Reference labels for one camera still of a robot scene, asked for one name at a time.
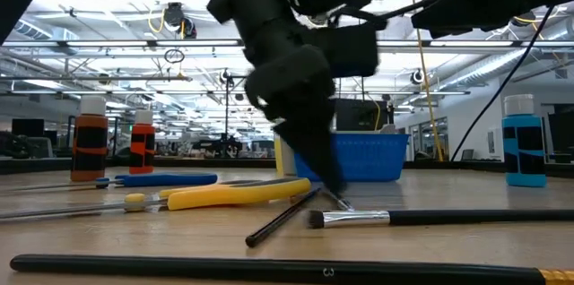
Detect thin black paintbrush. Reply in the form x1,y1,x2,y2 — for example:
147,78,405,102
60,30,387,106
245,187,323,249

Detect small black desk monitor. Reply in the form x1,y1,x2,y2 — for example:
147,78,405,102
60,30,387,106
11,117,46,138

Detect black paintbrush gold ferrule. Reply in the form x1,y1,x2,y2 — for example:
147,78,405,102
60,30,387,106
8,253,574,285

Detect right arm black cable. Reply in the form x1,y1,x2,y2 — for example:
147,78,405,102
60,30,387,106
449,4,557,163

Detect dark office chair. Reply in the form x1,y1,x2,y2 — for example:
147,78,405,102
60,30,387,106
0,131,54,160

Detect black background monitor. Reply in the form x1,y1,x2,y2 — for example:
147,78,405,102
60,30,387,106
335,98,396,133

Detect yellow hanging cable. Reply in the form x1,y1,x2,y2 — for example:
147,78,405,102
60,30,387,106
407,0,445,163

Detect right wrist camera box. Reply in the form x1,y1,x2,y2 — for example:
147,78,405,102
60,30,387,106
309,22,381,79

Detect red paint bottle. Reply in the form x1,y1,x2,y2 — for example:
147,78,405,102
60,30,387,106
128,108,157,176

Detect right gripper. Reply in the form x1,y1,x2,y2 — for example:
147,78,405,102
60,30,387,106
245,45,346,194

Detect yellow handled scissors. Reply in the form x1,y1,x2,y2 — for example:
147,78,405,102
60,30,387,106
0,176,313,221

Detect yellow plastic bin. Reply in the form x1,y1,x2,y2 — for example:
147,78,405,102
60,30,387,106
273,134,284,175

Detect blue handled scissors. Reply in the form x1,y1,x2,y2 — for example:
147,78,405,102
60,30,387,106
0,171,220,195

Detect distant black gantry frame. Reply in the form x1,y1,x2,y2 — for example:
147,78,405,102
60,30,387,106
218,68,252,151

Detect blue plastic bin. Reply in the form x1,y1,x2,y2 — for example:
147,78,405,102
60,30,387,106
293,131,411,183

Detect blue paint bottle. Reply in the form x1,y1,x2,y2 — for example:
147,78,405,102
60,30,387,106
501,93,548,188

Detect black paintbrush silver ferrule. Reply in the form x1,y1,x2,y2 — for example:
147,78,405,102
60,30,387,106
307,208,574,231

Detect brown paint bottle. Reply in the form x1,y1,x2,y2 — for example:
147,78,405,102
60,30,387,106
70,95,109,183

